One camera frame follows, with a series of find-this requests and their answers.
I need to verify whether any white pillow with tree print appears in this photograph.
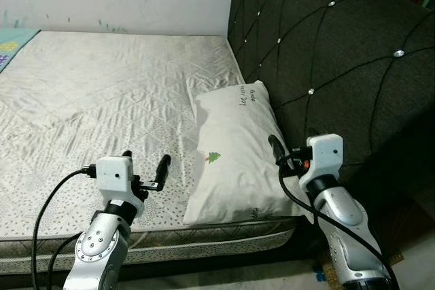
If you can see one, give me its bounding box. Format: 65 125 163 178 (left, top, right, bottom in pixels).
181 79 314 227

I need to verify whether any white quilted mattress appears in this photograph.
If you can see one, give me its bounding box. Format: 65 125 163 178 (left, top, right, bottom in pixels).
0 30 300 274

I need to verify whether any dark bed base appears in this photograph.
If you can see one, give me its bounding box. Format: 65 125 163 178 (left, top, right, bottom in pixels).
0 236 321 285

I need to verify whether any dark tufted headboard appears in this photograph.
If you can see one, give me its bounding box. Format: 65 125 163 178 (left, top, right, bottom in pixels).
227 0 435 238

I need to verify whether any teal blanket with colourful shapes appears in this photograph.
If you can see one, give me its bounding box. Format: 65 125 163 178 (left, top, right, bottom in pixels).
0 27 41 74

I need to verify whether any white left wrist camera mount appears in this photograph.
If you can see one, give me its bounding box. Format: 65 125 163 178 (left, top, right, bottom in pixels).
94 156 147 203

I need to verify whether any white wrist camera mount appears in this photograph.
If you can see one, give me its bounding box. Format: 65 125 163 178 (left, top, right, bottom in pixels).
298 133 345 193
94 156 147 203

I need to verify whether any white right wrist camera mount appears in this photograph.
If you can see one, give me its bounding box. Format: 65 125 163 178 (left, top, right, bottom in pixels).
298 133 345 193

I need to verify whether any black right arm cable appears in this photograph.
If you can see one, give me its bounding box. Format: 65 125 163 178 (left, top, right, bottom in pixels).
277 157 399 285

